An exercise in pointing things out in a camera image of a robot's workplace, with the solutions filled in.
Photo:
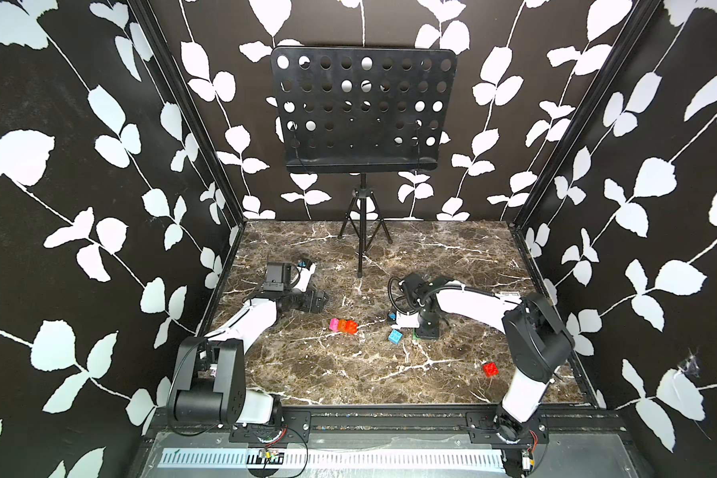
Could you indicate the black music stand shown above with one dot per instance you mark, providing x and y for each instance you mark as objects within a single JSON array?
[{"x": 362, "y": 110}]

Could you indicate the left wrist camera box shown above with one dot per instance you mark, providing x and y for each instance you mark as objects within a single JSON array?
[{"x": 278, "y": 278}]

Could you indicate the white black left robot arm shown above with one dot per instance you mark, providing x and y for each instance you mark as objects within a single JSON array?
[{"x": 209, "y": 378}]

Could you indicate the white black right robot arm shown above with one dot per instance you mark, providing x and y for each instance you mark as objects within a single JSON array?
[{"x": 538, "y": 341}]

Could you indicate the red lego brick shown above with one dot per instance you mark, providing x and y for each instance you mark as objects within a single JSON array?
[
  {"x": 351, "y": 327},
  {"x": 490, "y": 369}
]

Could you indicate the black front mounting rail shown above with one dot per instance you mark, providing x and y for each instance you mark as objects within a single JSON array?
[{"x": 477, "y": 421}]

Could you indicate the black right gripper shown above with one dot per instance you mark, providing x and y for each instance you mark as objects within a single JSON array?
[{"x": 425, "y": 334}]

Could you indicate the white perforated strip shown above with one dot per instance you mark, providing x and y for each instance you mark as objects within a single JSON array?
[{"x": 488, "y": 460}]

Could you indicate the light blue lego brick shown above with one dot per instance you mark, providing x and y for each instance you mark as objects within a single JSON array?
[{"x": 395, "y": 337}]

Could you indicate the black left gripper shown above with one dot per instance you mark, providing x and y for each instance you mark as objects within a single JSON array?
[{"x": 307, "y": 305}]

